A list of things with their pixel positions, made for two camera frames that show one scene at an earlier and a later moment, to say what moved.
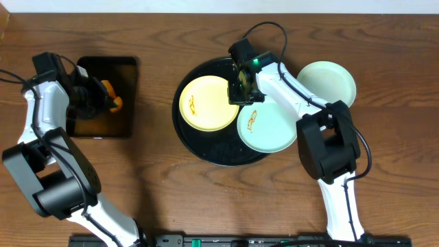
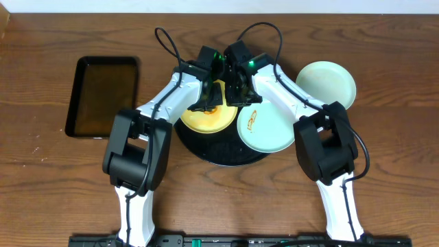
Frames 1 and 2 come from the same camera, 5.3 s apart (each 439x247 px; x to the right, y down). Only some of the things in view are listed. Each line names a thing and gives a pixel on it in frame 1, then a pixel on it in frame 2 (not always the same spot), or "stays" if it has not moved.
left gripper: [101, 92] → [210, 99]
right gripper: [234, 99] stays
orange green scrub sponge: [117, 101] → [210, 112]
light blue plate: [330, 81] stays
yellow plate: [204, 102] stays
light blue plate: [267, 126] stays
